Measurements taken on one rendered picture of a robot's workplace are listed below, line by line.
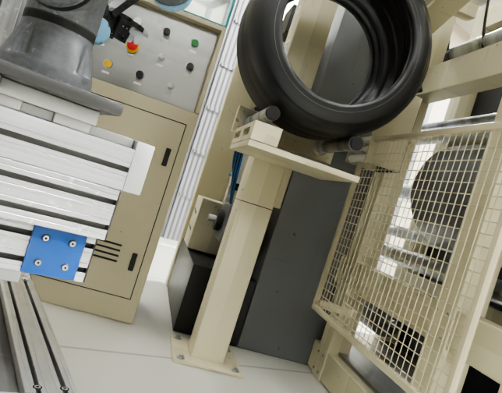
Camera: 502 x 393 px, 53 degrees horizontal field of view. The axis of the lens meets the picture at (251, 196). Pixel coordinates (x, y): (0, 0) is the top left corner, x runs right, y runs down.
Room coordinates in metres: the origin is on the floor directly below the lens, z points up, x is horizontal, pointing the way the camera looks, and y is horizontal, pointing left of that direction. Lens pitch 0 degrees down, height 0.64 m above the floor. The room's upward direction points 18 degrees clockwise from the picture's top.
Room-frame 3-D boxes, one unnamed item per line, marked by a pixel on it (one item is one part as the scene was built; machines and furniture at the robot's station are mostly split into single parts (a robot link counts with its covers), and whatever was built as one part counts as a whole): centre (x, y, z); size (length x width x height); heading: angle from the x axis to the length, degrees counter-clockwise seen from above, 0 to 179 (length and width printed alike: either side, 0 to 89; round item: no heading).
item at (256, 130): (1.66, 0.05, 0.84); 0.36 x 0.09 x 0.06; 12
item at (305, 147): (1.86, -0.05, 0.90); 0.40 x 0.03 x 0.10; 102
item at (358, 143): (1.71, -0.23, 0.90); 0.35 x 0.05 x 0.05; 12
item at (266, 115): (1.66, 0.05, 0.90); 0.35 x 0.05 x 0.05; 12
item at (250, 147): (1.69, -0.09, 0.80); 0.37 x 0.36 x 0.02; 102
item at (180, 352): (1.94, -0.02, 0.01); 0.27 x 0.27 x 0.02; 12
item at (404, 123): (1.98, -0.42, 1.05); 0.20 x 0.15 x 0.30; 12
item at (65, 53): (0.83, 0.39, 0.77); 0.15 x 0.15 x 0.10
